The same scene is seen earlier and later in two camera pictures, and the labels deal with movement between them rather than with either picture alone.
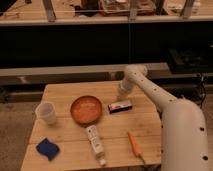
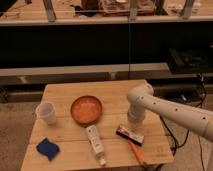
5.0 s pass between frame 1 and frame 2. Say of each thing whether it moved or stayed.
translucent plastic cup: stayed
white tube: stayed
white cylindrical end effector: moved
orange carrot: stayed
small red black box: moved
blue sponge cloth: stayed
